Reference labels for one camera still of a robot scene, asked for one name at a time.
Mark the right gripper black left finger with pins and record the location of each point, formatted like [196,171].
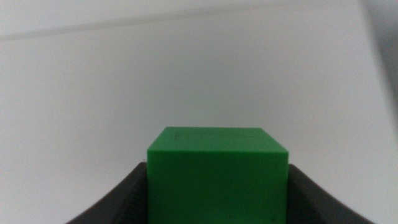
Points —
[127,205]

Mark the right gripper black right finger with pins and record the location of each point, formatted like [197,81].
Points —
[308,205]

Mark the green cube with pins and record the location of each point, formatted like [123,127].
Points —
[217,180]

